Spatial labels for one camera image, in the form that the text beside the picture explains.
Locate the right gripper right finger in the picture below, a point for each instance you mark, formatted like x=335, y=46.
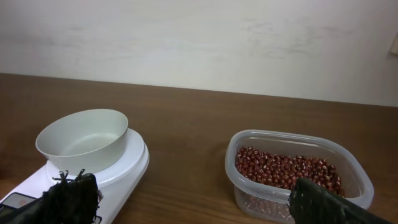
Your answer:
x=310, y=203

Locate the clear plastic container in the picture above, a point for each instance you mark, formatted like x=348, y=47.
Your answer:
x=271, y=203

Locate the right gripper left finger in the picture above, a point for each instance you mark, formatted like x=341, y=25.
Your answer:
x=69, y=201

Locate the white digital kitchen scale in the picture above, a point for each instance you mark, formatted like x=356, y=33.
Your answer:
x=116, y=183

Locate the red beans in container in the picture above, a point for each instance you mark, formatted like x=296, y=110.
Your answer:
x=282, y=171

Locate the white round bowl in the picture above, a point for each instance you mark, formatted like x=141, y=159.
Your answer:
x=92, y=140

